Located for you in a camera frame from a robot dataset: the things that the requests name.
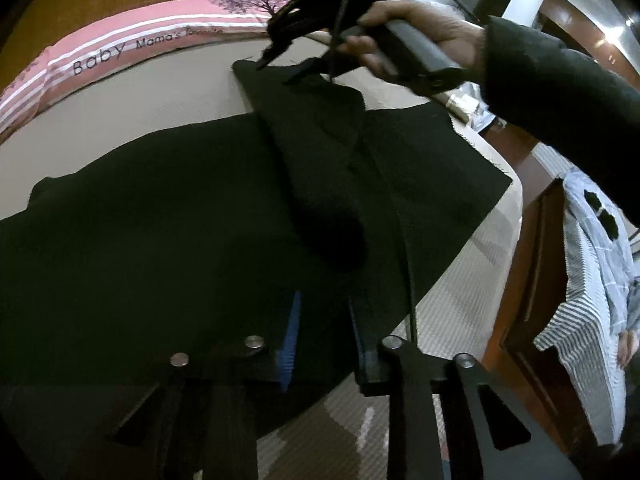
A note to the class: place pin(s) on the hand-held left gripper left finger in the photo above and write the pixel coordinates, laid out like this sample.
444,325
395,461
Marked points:
291,345

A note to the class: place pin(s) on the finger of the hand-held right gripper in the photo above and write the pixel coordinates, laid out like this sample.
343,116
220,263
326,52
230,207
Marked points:
267,57
307,71

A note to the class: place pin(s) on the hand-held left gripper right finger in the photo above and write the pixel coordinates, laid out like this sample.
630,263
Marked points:
358,342

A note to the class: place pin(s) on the black pants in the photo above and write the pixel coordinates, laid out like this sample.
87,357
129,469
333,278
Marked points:
150,220

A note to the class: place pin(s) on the person's right forearm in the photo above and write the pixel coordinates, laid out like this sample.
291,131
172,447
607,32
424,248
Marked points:
560,90

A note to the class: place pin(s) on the person's right hand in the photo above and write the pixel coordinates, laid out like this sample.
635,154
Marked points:
445,27

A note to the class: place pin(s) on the crinkled plastic bag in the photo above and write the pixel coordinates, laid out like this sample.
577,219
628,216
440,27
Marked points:
467,105

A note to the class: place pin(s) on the beige bed mattress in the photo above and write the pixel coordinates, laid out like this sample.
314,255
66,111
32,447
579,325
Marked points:
150,105

